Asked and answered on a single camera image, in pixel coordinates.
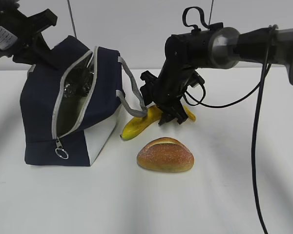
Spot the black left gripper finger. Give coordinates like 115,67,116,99
26,33,61,70

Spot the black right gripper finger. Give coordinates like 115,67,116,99
174,99,188,124
158,107,176,126

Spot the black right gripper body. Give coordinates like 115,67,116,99
140,30,214,115

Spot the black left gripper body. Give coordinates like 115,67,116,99
0,0,58,64

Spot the yellow banana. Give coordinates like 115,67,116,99
120,105,196,141

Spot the brown bread roll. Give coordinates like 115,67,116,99
136,137,194,173

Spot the navy and white lunch bag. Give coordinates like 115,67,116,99
20,36,147,167

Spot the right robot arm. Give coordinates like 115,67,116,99
140,27,293,124

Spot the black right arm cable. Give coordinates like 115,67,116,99
182,6,279,234

